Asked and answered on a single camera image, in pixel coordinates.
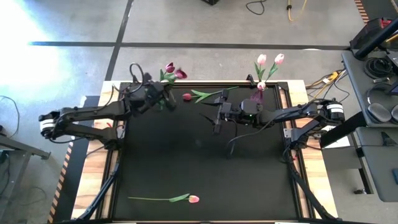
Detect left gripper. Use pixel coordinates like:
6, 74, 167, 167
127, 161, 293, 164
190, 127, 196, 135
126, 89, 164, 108
126, 81, 178, 115

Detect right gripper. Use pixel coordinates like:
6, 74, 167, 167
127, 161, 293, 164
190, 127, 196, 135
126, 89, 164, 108
198, 89, 265, 136

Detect dark red artificial tulip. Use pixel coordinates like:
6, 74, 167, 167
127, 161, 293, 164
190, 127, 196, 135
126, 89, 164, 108
159, 62, 176, 86
164, 68, 188, 86

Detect pink glass vase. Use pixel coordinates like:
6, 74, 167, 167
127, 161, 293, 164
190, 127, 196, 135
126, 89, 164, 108
250, 88, 265, 103

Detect yellow power plug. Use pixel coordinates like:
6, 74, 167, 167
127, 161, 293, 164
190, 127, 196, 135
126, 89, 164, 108
322, 71, 340, 85

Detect thick black pole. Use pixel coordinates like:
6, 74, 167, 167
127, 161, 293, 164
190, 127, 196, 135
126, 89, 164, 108
319, 111, 368, 149
354, 19, 398, 62

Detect white sheet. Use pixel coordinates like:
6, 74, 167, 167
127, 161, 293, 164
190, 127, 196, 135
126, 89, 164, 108
323, 126, 351, 149

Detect grey office desk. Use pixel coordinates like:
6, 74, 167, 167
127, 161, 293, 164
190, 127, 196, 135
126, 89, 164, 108
355, 126, 398, 203
341, 49, 398, 128

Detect grey metal table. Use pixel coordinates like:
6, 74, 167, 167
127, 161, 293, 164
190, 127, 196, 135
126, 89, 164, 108
0, 133, 52, 223

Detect black headphones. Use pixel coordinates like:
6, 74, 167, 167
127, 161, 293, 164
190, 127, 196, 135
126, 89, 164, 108
366, 83, 398, 124

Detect black triangular stand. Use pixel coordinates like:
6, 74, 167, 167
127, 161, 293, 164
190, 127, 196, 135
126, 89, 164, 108
381, 131, 397, 147

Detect red black toolbox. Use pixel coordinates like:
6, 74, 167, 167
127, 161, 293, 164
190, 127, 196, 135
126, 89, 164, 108
349, 17, 393, 52

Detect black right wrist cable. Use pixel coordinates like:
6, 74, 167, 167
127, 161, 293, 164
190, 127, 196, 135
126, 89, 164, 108
226, 113, 287, 160

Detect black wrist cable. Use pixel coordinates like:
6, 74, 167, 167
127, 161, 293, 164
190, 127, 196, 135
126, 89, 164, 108
129, 62, 146, 93
226, 113, 287, 160

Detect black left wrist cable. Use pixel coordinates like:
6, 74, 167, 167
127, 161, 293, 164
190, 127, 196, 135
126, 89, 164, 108
129, 62, 146, 93

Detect black floor cable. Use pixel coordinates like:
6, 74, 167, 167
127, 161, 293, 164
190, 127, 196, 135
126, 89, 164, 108
245, 0, 266, 16

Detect yellow extension cable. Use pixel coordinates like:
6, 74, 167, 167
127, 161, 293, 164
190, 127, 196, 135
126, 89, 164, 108
286, 0, 308, 22

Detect black orange striped cable ramp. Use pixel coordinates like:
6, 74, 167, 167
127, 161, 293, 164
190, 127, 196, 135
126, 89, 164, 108
46, 95, 100, 224
353, 0, 398, 24

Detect coiled black cable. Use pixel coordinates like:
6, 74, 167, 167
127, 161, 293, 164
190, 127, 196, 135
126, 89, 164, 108
364, 57, 395, 79

